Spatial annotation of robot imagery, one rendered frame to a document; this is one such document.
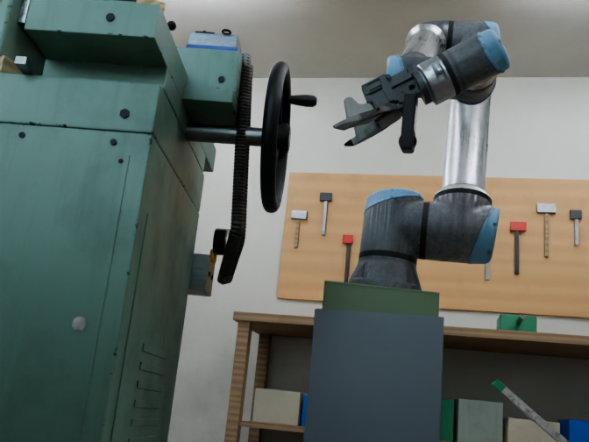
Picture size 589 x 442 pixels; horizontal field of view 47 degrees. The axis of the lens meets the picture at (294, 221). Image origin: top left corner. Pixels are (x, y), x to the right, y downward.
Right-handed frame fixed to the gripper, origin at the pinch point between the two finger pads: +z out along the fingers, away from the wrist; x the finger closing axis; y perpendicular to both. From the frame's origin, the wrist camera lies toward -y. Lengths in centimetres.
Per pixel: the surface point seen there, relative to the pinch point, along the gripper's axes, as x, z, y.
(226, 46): 14.8, 11.3, 22.8
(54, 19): 44, 31, 25
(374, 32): -281, -42, 138
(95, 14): 43, 25, 24
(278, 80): 22.9, 4.5, 8.1
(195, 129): 15.3, 23.5, 10.4
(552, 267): -319, -76, -42
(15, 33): 24, 47, 41
